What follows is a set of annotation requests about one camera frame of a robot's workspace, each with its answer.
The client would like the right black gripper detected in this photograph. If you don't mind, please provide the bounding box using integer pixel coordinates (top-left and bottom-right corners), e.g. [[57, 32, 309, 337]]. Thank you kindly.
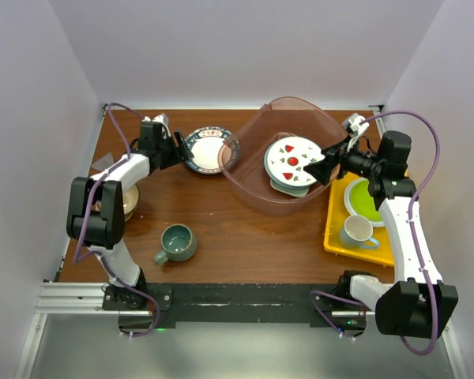
[[303, 134, 383, 186]]

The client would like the dark green lettered plate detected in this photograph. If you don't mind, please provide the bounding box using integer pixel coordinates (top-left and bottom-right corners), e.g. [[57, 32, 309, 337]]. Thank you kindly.
[[186, 126, 240, 175]]

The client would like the mint green divided tray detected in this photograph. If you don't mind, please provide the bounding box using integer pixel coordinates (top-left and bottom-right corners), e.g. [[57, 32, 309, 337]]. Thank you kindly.
[[269, 178, 310, 198]]

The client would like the watermelon plate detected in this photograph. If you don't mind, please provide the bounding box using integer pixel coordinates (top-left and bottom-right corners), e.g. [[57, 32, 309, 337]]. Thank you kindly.
[[265, 167, 316, 189], [264, 136, 324, 170]]

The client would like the pink translucent plastic bin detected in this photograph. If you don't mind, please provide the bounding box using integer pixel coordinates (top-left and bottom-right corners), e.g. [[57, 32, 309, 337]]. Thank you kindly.
[[221, 96, 347, 216]]

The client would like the cream patterned bowl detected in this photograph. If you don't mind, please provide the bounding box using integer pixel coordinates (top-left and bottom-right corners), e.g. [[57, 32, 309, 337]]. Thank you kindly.
[[123, 185, 140, 222]]

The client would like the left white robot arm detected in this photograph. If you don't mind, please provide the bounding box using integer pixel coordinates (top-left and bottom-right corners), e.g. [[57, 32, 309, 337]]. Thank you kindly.
[[66, 114, 193, 310]]

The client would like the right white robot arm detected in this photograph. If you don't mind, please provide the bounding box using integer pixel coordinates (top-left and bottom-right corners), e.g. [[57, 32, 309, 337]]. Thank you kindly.
[[303, 131, 458, 339]]

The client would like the green plate white rim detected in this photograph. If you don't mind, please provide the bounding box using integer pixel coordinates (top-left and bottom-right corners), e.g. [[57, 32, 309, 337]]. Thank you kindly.
[[344, 178, 384, 227]]

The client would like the yellow plastic tray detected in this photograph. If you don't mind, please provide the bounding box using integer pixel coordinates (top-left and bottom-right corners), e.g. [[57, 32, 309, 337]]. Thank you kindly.
[[323, 174, 394, 267]]

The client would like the grey triangular scraper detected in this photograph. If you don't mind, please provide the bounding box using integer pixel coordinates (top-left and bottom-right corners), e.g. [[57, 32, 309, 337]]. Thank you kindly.
[[90, 152, 115, 171]]

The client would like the teal ceramic mug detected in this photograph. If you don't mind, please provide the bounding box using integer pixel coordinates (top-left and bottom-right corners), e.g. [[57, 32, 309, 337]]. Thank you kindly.
[[154, 224, 198, 265]]

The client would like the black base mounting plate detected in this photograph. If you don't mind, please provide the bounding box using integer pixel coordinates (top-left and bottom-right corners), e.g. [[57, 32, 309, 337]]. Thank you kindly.
[[102, 283, 366, 332]]

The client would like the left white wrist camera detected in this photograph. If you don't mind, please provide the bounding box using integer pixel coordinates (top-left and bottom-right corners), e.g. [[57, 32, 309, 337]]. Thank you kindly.
[[141, 113, 171, 137]]

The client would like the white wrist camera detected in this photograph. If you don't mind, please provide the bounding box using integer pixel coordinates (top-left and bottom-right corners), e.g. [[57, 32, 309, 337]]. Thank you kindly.
[[342, 113, 370, 152], [141, 113, 171, 137]]

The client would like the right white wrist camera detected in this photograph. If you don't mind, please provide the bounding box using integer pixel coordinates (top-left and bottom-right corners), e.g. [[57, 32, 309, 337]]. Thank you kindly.
[[342, 113, 370, 152]]

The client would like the white mug blue handle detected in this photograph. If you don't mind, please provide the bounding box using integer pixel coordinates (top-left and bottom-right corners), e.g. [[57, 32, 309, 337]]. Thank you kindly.
[[338, 215, 380, 250]]

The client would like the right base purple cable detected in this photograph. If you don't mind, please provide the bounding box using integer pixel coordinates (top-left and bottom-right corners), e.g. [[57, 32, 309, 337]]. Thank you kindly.
[[308, 290, 367, 339]]

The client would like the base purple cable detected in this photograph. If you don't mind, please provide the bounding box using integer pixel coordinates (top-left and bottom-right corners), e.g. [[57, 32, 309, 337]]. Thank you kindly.
[[308, 290, 367, 339], [118, 283, 167, 339]]

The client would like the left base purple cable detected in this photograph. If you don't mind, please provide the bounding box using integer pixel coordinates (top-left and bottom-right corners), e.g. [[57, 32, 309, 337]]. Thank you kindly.
[[118, 283, 167, 339]]

